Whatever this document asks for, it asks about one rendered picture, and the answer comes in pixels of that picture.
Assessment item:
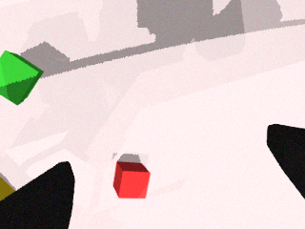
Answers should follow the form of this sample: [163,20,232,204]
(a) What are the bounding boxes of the red block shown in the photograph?
[113,161,152,198]

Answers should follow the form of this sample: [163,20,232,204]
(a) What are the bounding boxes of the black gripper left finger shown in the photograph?
[0,161,76,229]

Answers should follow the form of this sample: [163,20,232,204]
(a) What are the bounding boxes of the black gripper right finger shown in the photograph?
[267,123,305,199]

